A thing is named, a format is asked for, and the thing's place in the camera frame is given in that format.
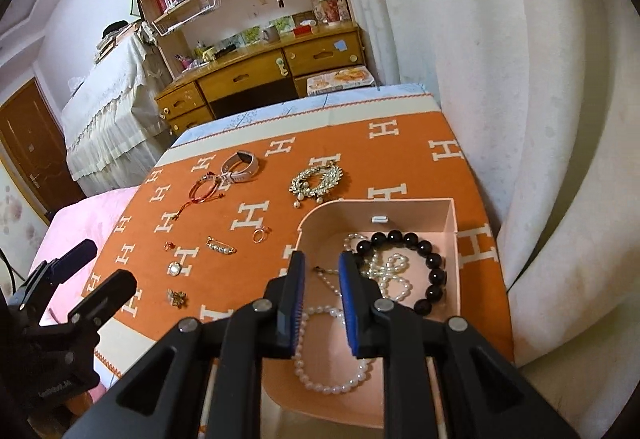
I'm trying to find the white lace-covered furniture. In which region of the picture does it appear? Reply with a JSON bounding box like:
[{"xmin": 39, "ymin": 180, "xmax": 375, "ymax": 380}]
[{"xmin": 60, "ymin": 26, "xmax": 174, "ymax": 198}]

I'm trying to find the brown wooden door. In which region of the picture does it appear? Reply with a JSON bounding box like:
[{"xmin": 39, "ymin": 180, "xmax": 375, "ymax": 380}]
[{"xmin": 0, "ymin": 77, "xmax": 87, "ymax": 216}]

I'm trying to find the pink jewelry box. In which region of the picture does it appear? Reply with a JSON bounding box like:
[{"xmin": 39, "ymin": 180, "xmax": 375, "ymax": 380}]
[{"xmin": 262, "ymin": 198, "xmax": 458, "ymax": 431}]

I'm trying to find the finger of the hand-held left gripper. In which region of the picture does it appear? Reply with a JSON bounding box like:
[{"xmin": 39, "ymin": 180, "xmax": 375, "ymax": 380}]
[
  {"xmin": 15, "ymin": 239, "xmax": 99, "ymax": 312},
  {"xmin": 67, "ymin": 269, "xmax": 138, "ymax": 345}
]

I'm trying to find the stack of books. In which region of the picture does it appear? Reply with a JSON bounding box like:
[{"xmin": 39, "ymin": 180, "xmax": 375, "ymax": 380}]
[{"xmin": 94, "ymin": 21, "xmax": 147, "ymax": 66}]

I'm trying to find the crystal pearl brooch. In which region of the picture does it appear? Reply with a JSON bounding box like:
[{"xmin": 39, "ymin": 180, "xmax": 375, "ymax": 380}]
[{"xmin": 288, "ymin": 160, "xmax": 345, "ymax": 209}]

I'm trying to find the white pearl strand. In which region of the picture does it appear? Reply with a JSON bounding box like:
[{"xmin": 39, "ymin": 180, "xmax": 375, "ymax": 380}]
[{"xmin": 292, "ymin": 266, "xmax": 374, "ymax": 396}]

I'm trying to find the black bead bracelet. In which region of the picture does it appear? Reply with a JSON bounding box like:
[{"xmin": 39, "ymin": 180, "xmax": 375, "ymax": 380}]
[{"xmin": 354, "ymin": 230, "xmax": 447, "ymax": 316}]

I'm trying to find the red string bracelet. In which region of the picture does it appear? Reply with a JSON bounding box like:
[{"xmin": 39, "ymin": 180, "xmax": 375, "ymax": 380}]
[{"xmin": 170, "ymin": 172, "xmax": 226, "ymax": 222}]

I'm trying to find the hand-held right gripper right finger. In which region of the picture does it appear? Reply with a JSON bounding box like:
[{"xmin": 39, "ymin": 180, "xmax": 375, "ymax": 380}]
[{"xmin": 338, "ymin": 250, "xmax": 581, "ymax": 439}]

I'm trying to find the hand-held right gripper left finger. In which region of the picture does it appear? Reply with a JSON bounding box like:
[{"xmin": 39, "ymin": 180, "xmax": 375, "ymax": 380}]
[{"xmin": 62, "ymin": 250, "xmax": 307, "ymax": 439}]

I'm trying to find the floral canister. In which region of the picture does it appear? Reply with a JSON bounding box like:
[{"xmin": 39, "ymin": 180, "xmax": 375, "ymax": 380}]
[{"xmin": 313, "ymin": 0, "xmax": 351, "ymax": 26}]

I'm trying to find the white curtain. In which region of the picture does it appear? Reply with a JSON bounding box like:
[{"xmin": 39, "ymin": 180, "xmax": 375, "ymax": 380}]
[{"xmin": 324, "ymin": 0, "xmax": 640, "ymax": 370}]

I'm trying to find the orange patterned blanket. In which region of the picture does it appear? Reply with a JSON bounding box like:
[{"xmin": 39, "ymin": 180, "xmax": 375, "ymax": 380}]
[{"xmin": 80, "ymin": 94, "xmax": 516, "ymax": 380}]

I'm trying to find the pink blanket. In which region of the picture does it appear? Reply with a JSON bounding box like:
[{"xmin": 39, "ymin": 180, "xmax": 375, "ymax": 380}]
[{"xmin": 30, "ymin": 185, "xmax": 142, "ymax": 325}]

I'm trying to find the gold pearl pin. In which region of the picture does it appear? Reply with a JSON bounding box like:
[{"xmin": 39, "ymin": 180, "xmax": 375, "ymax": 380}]
[{"xmin": 206, "ymin": 237, "xmax": 239, "ymax": 255}]

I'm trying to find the wooden desk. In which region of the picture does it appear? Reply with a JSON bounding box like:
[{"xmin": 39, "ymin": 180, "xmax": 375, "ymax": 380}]
[{"xmin": 154, "ymin": 23, "xmax": 369, "ymax": 136}]

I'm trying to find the food picture magazine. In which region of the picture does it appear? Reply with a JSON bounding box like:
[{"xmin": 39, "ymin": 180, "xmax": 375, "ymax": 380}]
[{"xmin": 305, "ymin": 67, "xmax": 375, "ymax": 98}]

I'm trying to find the lilac watch band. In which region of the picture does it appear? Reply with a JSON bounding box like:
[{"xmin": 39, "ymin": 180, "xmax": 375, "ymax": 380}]
[{"xmin": 218, "ymin": 150, "xmax": 266, "ymax": 185}]

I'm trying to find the white wire rack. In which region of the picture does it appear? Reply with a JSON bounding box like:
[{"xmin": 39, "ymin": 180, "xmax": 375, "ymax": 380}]
[{"xmin": 149, "ymin": 0, "xmax": 222, "ymax": 38}]

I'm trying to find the pearl necklace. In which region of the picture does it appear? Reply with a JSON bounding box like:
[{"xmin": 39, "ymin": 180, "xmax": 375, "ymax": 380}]
[{"xmin": 342, "ymin": 233, "xmax": 414, "ymax": 305}]

